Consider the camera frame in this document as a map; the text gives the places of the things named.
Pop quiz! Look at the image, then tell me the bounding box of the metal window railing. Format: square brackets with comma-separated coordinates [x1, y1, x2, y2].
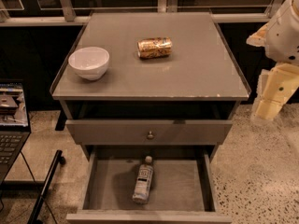
[0, 0, 285, 26]

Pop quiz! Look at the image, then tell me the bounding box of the black laptop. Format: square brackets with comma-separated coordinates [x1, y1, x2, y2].
[0, 79, 31, 185]

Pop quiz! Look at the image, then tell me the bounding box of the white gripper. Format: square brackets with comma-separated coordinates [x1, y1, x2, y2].
[246, 23, 299, 120]

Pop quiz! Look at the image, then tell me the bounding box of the gold drink can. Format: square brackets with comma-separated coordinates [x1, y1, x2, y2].
[137, 37, 172, 59]

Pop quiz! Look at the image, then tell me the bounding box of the grey drawer cabinet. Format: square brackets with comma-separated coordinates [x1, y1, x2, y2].
[50, 11, 252, 224]

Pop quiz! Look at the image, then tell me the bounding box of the round metal drawer knob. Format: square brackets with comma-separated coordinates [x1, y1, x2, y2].
[147, 131, 154, 140]

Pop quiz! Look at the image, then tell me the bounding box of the clear blue plastic bottle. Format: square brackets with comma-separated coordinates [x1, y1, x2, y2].
[132, 156, 153, 204]

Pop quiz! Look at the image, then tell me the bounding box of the open middle drawer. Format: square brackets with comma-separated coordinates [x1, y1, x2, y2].
[66, 147, 232, 224]

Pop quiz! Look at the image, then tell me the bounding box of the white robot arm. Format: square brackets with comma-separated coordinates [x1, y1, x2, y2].
[247, 0, 299, 120]

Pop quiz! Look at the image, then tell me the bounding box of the white ceramic bowl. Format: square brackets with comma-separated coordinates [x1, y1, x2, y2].
[68, 47, 110, 80]

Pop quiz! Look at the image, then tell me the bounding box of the closed grey top drawer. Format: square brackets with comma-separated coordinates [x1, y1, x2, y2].
[66, 119, 232, 146]

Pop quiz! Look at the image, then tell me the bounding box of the black laptop stand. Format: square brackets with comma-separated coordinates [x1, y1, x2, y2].
[0, 149, 66, 224]

